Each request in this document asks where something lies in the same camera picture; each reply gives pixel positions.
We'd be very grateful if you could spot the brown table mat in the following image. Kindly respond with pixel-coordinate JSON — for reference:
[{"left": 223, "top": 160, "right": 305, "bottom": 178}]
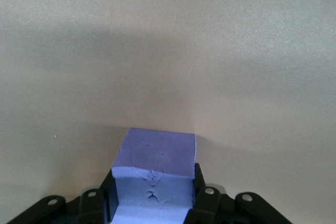
[{"left": 0, "top": 0, "right": 336, "bottom": 224}]

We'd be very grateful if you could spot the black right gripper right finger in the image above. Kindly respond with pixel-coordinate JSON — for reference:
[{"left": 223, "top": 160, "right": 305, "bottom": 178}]
[{"left": 185, "top": 163, "right": 292, "bottom": 224}]

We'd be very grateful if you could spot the purple foam cube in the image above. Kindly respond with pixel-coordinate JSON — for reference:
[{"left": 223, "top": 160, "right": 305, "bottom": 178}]
[{"left": 110, "top": 127, "right": 197, "bottom": 224}]

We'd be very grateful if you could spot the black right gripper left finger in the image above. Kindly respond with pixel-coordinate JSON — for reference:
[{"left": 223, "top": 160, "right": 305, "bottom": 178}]
[{"left": 7, "top": 167, "right": 118, "bottom": 224}]

